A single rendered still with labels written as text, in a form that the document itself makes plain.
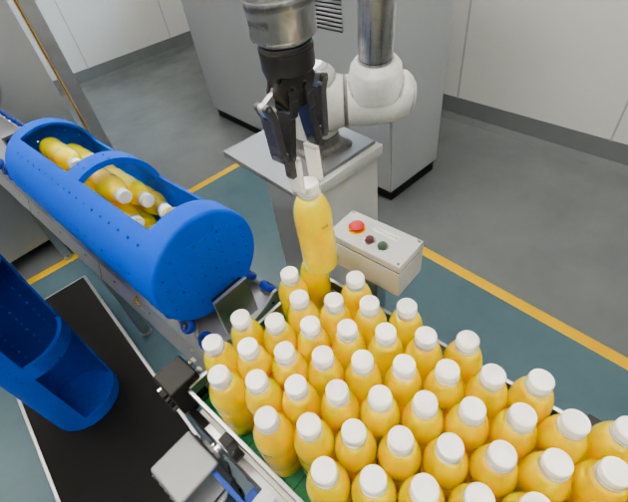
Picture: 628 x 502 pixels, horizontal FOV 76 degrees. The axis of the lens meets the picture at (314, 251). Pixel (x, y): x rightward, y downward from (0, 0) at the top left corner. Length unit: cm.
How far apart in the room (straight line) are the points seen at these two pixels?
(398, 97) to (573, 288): 154
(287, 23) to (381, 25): 67
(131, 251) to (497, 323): 174
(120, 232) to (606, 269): 233
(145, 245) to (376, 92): 77
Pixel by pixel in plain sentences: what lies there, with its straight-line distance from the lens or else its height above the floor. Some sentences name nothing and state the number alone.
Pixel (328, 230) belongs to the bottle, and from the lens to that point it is 75.
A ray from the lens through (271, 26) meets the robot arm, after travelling 56.
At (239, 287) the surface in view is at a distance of 97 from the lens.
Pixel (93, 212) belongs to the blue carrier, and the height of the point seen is 120.
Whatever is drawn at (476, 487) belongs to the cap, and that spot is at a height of 110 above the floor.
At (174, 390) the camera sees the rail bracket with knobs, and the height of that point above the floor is 100.
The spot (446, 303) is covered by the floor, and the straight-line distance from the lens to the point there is 223.
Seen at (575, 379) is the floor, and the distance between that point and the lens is 215.
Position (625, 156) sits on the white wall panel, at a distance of 340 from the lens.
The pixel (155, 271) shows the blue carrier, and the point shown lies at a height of 118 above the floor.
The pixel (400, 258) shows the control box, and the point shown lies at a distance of 90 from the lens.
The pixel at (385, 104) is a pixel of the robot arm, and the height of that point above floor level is 119.
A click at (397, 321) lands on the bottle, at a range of 83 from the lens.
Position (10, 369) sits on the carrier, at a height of 65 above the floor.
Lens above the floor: 175
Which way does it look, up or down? 45 degrees down
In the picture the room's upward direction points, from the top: 9 degrees counter-clockwise
